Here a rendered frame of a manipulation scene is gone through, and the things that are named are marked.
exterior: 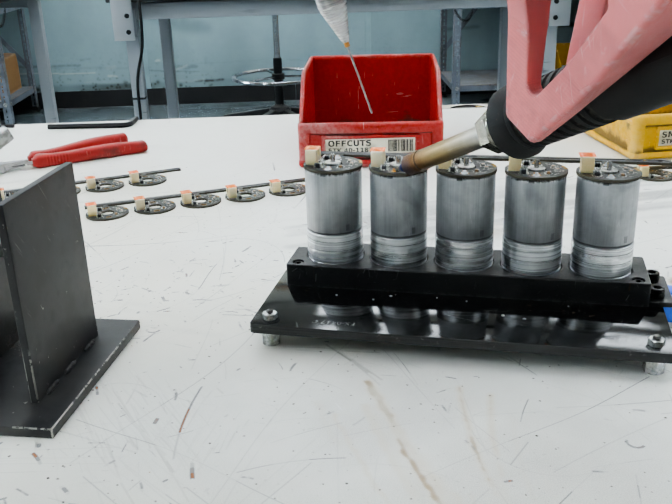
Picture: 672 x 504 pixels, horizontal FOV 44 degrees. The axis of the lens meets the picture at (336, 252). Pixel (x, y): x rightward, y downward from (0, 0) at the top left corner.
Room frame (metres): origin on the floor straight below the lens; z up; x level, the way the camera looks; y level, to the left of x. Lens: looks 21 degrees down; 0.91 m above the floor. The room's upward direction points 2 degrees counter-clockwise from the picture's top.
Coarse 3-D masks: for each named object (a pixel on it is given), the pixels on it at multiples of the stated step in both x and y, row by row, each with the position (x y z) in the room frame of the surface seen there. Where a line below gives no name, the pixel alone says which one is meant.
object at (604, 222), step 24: (600, 168) 0.32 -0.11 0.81; (576, 192) 0.32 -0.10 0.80; (600, 192) 0.31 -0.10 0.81; (624, 192) 0.31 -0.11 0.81; (576, 216) 0.32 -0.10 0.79; (600, 216) 0.31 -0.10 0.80; (624, 216) 0.31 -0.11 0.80; (576, 240) 0.32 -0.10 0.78; (600, 240) 0.31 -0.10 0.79; (624, 240) 0.31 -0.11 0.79; (576, 264) 0.31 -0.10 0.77; (600, 264) 0.31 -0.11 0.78; (624, 264) 0.31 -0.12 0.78
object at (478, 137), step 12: (480, 120) 0.28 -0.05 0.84; (468, 132) 0.29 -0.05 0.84; (480, 132) 0.28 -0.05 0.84; (432, 144) 0.31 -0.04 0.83; (444, 144) 0.30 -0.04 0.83; (456, 144) 0.29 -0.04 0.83; (468, 144) 0.29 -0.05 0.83; (480, 144) 0.28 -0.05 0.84; (492, 144) 0.27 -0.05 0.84; (408, 156) 0.32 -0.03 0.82; (420, 156) 0.31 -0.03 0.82; (432, 156) 0.30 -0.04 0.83; (444, 156) 0.30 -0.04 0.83; (456, 156) 0.29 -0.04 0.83; (408, 168) 0.32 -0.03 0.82; (420, 168) 0.31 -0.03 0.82
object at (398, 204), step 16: (384, 176) 0.33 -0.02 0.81; (400, 176) 0.33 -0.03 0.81; (416, 176) 0.33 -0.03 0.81; (384, 192) 0.33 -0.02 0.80; (400, 192) 0.33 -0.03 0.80; (416, 192) 0.33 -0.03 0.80; (384, 208) 0.33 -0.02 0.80; (400, 208) 0.33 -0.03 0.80; (416, 208) 0.33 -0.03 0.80; (384, 224) 0.33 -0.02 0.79; (400, 224) 0.33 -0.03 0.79; (416, 224) 0.33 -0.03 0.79; (384, 240) 0.33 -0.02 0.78; (400, 240) 0.33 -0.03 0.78; (416, 240) 0.33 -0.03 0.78; (384, 256) 0.33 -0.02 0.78; (400, 256) 0.33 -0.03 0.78; (416, 256) 0.33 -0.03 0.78
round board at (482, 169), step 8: (456, 160) 0.34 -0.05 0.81; (472, 160) 0.34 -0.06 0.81; (480, 160) 0.34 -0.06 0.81; (456, 168) 0.33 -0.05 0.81; (480, 168) 0.33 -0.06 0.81; (488, 168) 0.33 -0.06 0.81; (496, 168) 0.33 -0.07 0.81; (448, 176) 0.32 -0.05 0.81; (456, 176) 0.32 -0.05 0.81; (464, 176) 0.32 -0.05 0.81; (472, 176) 0.32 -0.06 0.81; (480, 176) 0.32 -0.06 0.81
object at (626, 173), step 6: (600, 162) 0.33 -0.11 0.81; (618, 168) 0.32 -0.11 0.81; (624, 168) 0.32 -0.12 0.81; (630, 168) 0.32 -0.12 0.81; (636, 168) 0.32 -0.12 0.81; (582, 174) 0.32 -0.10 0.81; (588, 174) 0.32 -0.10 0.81; (594, 174) 0.31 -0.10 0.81; (600, 174) 0.31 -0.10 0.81; (606, 174) 0.32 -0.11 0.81; (612, 174) 0.31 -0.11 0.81; (618, 174) 0.31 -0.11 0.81; (624, 174) 0.31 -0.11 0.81; (630, 174) 0.31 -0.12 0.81; (636, 174) 0.31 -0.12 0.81; (594, 180) 0.31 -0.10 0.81; (600, 180) 0.31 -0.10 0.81; (606, 180) 0.31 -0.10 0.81; (612, 180) 0.31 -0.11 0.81; (618, 180) 0.31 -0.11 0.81; (624, 180) 0.31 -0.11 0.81; (630, 180) 0.31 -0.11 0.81; (636, 180) 0.31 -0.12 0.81
